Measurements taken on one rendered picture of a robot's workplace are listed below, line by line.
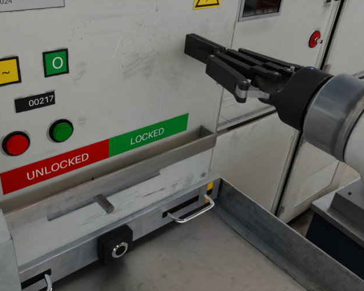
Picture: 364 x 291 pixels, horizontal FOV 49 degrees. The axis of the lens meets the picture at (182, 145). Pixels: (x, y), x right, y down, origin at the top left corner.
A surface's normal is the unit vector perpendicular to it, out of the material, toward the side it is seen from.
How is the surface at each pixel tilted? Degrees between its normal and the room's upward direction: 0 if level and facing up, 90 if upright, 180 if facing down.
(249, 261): 0
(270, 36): 90
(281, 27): 90
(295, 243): 90
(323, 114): 75
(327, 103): 60
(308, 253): 90
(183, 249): 0
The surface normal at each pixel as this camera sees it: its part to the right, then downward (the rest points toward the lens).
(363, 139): -0.83, 0.03
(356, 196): 0.06, -0.85
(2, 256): 0.65, 0.47
